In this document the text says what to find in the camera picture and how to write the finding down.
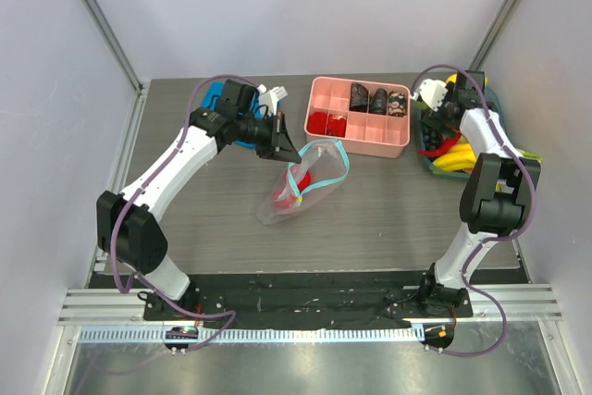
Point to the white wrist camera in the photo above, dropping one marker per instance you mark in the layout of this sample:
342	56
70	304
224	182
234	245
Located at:
269	99
431	93

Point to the blue folded cloth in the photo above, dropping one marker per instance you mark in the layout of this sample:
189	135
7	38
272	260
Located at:
230	114

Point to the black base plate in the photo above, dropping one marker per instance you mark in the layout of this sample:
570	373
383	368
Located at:
328	300

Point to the red chili pepper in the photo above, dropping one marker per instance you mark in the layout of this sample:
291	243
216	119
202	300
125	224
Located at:
443	148

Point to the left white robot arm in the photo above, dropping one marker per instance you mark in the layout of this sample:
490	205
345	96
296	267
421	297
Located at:
128	222

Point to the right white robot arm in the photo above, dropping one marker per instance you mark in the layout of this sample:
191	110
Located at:
499	195

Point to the yellow mango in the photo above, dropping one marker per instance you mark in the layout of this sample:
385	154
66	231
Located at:
453	77

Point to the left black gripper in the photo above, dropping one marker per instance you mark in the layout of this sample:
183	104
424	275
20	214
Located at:
279	144

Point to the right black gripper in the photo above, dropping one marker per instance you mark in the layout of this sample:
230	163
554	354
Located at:
437	118

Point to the green celery stalks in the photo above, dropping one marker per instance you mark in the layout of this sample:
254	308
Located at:
531	156

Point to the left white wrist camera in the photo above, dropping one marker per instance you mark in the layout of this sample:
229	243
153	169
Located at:
269	99

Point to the teal fruit tray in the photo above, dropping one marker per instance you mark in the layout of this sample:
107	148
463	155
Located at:
493	103

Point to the clear zip top bag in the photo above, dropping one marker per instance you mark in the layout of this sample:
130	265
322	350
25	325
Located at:
324	166

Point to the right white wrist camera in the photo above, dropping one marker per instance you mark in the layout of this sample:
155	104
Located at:
431	93

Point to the dark patterned roll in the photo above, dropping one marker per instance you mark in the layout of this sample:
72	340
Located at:
359	98
379	102

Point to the red apple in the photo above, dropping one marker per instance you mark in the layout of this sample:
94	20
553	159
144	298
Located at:
284	198

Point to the yellow banana bunch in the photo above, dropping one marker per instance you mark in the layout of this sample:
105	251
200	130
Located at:
458	157

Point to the red item in tray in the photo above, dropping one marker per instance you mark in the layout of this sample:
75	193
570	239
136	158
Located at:
336	126
317	123

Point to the pink compartment tray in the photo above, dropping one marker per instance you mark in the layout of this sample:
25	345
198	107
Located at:
367	134

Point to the dark grape bunch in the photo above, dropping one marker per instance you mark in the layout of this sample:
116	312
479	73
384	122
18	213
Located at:
432	139

